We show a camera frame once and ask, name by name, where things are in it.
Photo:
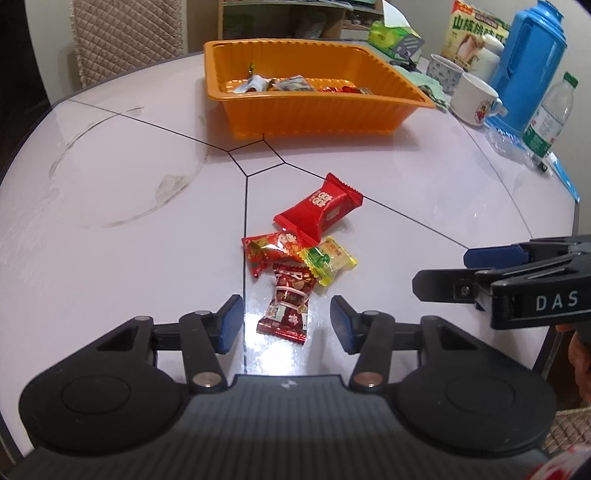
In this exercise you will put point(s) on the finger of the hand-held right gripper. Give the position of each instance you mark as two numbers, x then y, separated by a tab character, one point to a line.
494	256
443	286

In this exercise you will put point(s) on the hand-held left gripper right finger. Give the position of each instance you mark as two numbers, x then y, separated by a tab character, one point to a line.
342	325

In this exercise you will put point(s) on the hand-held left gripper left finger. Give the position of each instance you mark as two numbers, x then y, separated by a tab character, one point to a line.
230	323

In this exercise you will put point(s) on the dark red candy packet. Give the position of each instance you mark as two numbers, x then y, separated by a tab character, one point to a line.
288	304

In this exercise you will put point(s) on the yellow candy packet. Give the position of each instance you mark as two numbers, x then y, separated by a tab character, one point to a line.
330	258

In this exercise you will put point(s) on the red and green candy packet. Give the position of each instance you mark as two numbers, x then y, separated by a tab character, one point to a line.
268	251

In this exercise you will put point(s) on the large red snack packet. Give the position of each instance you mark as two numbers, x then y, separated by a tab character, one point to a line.
318	210

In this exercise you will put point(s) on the orange plastic tray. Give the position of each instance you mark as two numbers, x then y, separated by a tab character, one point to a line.
314	113

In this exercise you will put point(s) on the small red snack packet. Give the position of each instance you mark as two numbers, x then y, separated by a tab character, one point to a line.
339	89

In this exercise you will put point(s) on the silver snack packet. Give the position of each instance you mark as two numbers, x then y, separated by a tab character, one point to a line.
251	84

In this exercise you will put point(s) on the clear dark snack packet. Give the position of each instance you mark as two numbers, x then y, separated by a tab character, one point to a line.
293	84

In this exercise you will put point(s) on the person's right hand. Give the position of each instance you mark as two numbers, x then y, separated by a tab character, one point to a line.
582	369

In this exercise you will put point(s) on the flat blue-edged packet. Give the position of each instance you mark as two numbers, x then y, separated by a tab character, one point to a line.
563	177

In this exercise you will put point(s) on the clear plastic wrapper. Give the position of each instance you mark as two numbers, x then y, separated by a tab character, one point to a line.
508	143

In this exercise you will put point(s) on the chair with beige quilted cover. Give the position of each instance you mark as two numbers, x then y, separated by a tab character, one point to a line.
129	37
570	431

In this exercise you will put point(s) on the water bottle with green label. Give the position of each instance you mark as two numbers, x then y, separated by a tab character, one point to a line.
549	120

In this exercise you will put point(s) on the white mug with print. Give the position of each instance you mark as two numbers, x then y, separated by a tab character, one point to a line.
471	101

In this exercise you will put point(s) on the red patterned clothing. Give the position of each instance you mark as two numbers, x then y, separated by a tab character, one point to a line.
561	468

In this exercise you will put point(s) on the green cloth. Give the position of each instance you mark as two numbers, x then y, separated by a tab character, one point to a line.
429	87

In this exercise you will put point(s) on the patterned grey mug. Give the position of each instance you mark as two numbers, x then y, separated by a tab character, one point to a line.
443	76

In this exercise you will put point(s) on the blue thermos jug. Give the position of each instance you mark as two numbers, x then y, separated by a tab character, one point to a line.
526	64

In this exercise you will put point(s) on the white lidded jar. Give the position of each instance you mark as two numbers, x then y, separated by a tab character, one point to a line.
487	57

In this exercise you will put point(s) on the grey phone stand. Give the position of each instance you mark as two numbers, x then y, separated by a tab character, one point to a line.
408	48

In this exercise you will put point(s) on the cream and red snack box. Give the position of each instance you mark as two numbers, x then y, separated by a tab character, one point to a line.
461	32

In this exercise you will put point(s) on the green tissue pack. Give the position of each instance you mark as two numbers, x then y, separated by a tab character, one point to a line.
383	37

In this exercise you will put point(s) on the wooden shelf unit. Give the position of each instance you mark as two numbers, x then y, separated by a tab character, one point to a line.
295	18

